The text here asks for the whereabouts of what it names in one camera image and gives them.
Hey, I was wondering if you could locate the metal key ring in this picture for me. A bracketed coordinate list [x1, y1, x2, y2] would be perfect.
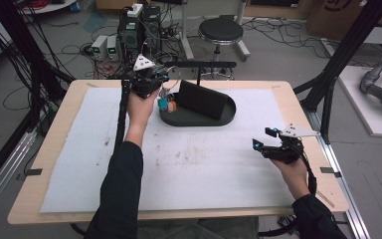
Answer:
[163, 65, 183, 98]

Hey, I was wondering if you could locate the black computer tower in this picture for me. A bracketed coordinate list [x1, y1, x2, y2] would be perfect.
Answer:
[117, 13, 144, 60]
[142, 4, 162, 52]

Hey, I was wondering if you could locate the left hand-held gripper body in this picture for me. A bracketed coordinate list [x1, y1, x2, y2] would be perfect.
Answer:
[129, 54, 167, 100]

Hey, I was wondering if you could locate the white foam mat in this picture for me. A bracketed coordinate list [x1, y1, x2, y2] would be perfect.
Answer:
[39, 87, 296, 214]

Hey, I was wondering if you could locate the black stand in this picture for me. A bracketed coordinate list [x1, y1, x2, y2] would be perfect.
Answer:
[163, 61, 238, 87]

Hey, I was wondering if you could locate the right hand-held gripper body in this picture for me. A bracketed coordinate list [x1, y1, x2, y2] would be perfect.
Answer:
[261, 123, 321, 165]

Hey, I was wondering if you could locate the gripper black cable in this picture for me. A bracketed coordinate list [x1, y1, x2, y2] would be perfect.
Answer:
[113, 79, 131, 154]
[296, 145, 318, 197]

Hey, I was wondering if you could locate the black frame post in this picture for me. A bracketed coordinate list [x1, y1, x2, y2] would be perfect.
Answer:
[292, 0, 382, 144]
[0, 0, 76, 197]

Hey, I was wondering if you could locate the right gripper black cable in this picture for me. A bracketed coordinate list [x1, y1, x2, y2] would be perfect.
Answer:
[296, 145, 318, 197]

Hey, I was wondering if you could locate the white power adapter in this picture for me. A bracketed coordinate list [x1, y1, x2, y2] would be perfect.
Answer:
[126, 3, 144, 19]

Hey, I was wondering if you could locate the white platform board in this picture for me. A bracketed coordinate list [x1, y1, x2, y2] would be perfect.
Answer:
[337, 65, 382, 139]

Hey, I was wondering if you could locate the person's left hand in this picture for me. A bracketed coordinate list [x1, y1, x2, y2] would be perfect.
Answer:
[126, 88, 160, 133]

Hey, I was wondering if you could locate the black oval tray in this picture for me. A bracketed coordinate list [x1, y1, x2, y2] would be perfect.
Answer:
[158, 91, 238, 127]

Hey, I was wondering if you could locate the white bench power supply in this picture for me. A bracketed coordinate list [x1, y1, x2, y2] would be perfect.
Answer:
[106, 35, 120, 62]
[91, 34, 109, 61]

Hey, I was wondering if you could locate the white desk frame leg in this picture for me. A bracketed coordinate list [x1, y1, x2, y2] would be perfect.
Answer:
[234, 0, 252, 63]
[179, 0, 196, 62]

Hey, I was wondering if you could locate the black round stool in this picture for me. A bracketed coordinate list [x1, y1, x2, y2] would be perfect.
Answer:
[197, 16, 245, 63]

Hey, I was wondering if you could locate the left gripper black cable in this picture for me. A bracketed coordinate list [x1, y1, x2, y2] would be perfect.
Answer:
[113, 79, 131, 154]

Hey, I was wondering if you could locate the person's right hand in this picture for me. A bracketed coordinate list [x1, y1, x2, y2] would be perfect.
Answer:
[270, 157, 311, 201]

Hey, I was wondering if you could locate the aluminium rail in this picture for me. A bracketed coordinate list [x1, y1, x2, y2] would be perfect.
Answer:
[0, 128, 38, 221]
[305, 109, 372, 239]

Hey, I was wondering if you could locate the black wallet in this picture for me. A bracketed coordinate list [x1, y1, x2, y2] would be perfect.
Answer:
[175, 80, 230, 121]

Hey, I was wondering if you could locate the dark tape piece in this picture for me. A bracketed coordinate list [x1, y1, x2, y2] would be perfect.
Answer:
[319, 166, 342, 178]
[16, 167, 44, 182]

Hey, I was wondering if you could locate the brown cardboard box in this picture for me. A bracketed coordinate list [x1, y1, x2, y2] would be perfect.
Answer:
[306, 0, 366, 42]

